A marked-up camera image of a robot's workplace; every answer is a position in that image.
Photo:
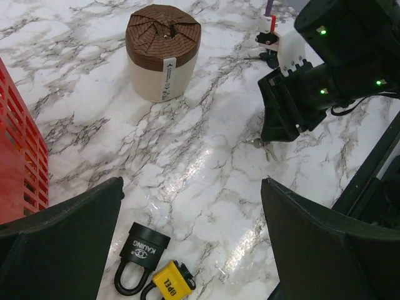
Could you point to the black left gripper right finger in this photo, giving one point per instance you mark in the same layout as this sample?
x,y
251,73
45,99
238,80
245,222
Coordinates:
x,y
323,254

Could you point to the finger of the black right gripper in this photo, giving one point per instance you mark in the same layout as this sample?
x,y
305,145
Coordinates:
x,y
278,122

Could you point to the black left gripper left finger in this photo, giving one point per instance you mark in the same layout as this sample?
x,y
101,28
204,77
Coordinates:
x,y
61,252

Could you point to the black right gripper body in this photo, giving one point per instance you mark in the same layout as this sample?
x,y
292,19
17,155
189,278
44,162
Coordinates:
x,y
308,92

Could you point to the yellow Opel padlock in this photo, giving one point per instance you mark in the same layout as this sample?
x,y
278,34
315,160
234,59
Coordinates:
x,y
174,282

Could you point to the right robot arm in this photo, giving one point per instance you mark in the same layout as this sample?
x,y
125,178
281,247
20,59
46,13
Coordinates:
x,y
333,55

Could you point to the silver key bunch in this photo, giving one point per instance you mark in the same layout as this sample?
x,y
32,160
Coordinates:
x,y
258,143

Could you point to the black headed key bunch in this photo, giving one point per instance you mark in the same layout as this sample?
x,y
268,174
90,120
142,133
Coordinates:
x,y
270,58

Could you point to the black Kaijing padlock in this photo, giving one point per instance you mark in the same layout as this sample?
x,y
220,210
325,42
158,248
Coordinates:
x,y
143,247

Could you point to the red plastic basket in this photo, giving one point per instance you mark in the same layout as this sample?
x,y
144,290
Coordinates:
x,y
24,156

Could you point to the brown wrapped paper roll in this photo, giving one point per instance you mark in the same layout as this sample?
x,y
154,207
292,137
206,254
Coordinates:
x,y
162,44

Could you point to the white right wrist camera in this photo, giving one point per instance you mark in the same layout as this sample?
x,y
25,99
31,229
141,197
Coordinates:
x,y
282,38

